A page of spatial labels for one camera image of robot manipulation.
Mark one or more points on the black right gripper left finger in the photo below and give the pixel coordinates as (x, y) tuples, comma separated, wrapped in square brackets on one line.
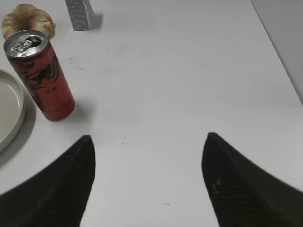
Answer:
[(56, 196)]

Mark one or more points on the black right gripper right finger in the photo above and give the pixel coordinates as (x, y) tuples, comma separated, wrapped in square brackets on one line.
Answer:
[(243, 194)]

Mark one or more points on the red cola can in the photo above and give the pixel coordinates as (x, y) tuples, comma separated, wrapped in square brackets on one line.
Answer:
[(33, 58)]

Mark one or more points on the grey ceramic plate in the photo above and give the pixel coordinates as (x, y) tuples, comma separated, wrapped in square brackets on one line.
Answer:
[(12, 108)]

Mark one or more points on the brown bagel bread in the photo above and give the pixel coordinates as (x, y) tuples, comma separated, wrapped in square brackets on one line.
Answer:
[(26, 17)]

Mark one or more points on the grey white carton box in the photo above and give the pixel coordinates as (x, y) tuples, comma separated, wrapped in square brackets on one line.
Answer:
[(80, 13)]

